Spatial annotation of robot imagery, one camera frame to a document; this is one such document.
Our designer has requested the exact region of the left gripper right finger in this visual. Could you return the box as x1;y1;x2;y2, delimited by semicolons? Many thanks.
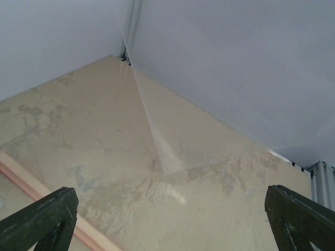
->
264;185;334;250

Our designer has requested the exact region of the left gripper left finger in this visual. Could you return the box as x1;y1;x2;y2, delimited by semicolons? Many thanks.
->
1;187;79;250

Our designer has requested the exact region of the pink wooden picture frame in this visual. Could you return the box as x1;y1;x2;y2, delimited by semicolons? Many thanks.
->
1;151;121;250

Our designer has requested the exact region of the right aluminium corner post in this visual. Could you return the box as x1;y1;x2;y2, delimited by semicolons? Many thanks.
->
269;149;335;207

